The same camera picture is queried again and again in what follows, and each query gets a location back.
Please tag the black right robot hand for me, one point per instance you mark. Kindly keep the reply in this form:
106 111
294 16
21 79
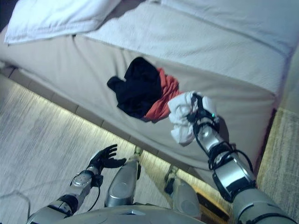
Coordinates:
198 105

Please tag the white pillow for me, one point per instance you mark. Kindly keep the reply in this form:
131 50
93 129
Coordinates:
53 18

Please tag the white cloth garment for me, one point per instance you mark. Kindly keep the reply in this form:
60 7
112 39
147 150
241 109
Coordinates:
181 116

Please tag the silver robot torso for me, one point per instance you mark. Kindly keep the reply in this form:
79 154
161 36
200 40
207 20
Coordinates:
126 215

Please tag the silver left robot leg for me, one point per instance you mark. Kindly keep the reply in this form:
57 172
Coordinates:
122 182

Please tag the silver right robot leg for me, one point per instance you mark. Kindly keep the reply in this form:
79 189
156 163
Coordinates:
183 198

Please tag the beige bed mattress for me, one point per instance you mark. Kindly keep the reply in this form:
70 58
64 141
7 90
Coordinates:
116 70

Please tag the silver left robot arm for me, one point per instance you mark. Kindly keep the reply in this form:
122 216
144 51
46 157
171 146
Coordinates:
67 196

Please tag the white quilted duvet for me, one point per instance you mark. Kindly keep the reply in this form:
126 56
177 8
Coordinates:
210 42

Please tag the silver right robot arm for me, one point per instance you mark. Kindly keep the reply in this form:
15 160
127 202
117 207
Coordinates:
231 172

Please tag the silver robot leg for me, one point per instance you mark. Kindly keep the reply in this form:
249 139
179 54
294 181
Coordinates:
122 182
183 198

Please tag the tan carpet rug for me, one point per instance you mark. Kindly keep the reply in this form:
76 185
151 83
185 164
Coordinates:
280 163

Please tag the red garment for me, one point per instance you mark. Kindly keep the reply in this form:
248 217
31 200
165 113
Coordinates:
164 100

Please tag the black garment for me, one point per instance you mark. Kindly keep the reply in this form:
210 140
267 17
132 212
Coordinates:
137 88

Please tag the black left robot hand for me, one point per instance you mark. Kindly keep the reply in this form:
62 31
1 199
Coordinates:
106 157

